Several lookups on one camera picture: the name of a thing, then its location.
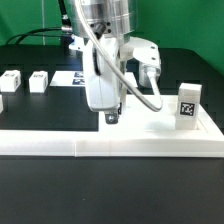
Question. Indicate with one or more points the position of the white part at left edge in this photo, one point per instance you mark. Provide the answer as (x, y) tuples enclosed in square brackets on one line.
[(1, 104)]

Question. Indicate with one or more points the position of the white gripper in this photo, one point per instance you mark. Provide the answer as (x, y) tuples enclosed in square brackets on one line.
[(104, 67)]

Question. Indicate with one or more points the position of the white square table top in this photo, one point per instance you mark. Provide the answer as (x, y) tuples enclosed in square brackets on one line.
[(136, 117)]

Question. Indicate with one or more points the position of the white L-shaped obstacle fence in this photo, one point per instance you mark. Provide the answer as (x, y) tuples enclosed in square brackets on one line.
[(111, 144)]

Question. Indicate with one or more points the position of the white sheet with tags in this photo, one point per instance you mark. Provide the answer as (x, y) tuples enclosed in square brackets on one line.
[(76, 79)]

